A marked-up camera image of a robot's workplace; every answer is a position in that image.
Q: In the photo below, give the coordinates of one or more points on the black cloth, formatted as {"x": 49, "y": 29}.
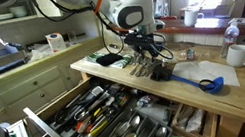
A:
{"x": 109, "y": 59}

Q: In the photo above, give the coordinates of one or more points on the large white mug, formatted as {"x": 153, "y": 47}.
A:
{"x": 237, "y": 55}

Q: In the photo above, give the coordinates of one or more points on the cream cabinet with drawers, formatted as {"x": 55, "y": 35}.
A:
{"x": 31, "y": 89}

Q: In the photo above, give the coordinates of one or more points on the clear plastic water bottle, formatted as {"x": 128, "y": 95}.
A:
{"x": 229, "y": 39}

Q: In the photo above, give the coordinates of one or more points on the steel fork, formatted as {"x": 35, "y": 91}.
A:
{"x": 138, "y": 69}

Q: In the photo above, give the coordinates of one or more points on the white paper roll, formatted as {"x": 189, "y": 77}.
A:
{"x": 56, "y": 42}

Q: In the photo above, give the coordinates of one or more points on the green striped white towel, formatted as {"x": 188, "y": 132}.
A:
{"x": 121, "y": 62}

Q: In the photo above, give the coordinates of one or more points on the dark red bar counter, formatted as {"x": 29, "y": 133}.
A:
{"x": 209, "y": 26}

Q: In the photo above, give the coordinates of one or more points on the drinking glass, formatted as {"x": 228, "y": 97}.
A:
{"x": 72, "y": 37}

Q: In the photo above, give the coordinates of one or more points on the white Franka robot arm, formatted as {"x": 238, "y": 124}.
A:
{"x": 133, "y": 12}

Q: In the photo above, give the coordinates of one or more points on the clear plastic bag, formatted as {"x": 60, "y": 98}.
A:
{"x": 195, "y": 120}

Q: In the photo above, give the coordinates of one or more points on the grey cutlery tray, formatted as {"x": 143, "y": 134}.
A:
{"x": 144, "y": 132}

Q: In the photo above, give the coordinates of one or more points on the white mug with utensil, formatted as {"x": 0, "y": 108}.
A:
{"x": 191, "y": 17}

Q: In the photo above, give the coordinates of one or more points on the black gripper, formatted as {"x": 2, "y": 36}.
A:
{"x": 141, "y": 41}

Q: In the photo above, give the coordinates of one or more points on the plain steel spoon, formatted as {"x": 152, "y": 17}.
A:
{"x": 148, "y": 70}
{"x": 133, "y": 68}

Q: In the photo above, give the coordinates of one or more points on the steel table knife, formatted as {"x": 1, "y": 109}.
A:
{"x": 143, "y": 70}

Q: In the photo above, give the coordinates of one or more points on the wooden organiser box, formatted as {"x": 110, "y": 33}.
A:
{"x": 211, "y": 124}

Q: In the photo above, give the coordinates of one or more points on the open wooden drawer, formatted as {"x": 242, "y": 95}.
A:
{"x": 67, "y": 102}

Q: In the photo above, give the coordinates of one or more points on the clear wrapper red label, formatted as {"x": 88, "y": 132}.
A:
{"x": 191, "y": 54}

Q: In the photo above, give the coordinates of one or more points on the blue plastic ladle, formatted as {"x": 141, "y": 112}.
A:
{"x": 209, "y": 71}

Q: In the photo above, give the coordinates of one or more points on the white bowl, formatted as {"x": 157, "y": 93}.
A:
{"x": 18, "y": 11}

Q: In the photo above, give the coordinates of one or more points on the white plastic spatula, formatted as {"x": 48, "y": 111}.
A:
{"x": 97, "y": 90}

